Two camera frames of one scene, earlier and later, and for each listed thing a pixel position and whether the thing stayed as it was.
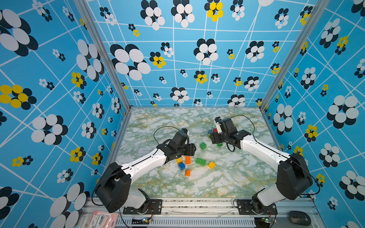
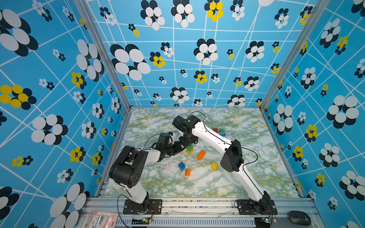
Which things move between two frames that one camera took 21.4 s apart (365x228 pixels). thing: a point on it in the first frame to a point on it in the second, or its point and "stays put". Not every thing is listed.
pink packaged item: x=102 y=219 stays put
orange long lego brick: x=188 y=160 to x=200 y=155
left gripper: x=191 y=149 to x=178 y=147
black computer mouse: x=300 y=217 stays put
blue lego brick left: x=181 y=166 stays put
